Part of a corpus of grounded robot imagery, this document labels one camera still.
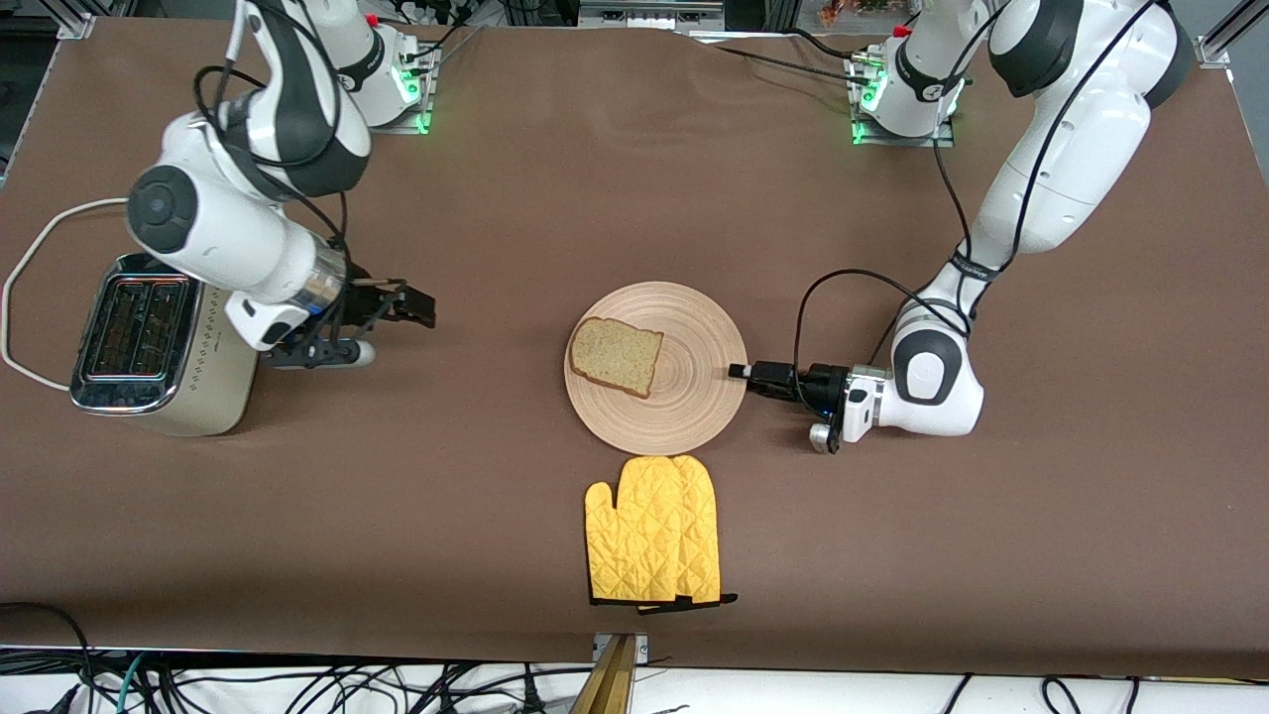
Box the brown bread slice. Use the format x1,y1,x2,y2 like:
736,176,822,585
569,317,665,400

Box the gold metal profile bar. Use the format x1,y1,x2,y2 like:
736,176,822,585
570,632,650,714

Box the black table cable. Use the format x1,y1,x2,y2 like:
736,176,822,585
694,38,878,86

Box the aluminium table corner bracket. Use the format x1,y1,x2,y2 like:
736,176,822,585
55,0,130,41
1195,0,1269,68

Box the yellow quilted oven mitt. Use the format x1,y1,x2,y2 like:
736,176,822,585
584,454,695,608
670,454,740,616

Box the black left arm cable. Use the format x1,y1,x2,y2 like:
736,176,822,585
791,0,1161,383

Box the white toaster power cord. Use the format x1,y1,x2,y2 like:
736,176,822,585
0,196,135,393

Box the silver metal frame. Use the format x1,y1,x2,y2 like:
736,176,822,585
578,0,725,31

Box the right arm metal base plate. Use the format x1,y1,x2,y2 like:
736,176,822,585
367,40,437,135

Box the black looped floor cable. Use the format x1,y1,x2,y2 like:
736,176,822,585
0,601,95,714

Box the beige chrome toaster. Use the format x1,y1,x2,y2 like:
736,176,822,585
69,253,266,438

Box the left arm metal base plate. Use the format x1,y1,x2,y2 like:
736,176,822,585
851,55,958,148

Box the teal floor cable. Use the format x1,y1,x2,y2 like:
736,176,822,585
91,653,152,714

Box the orange background object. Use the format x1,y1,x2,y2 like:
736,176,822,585
818,0,893,27

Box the round wooden plate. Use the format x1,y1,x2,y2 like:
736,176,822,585
563,282,749,457

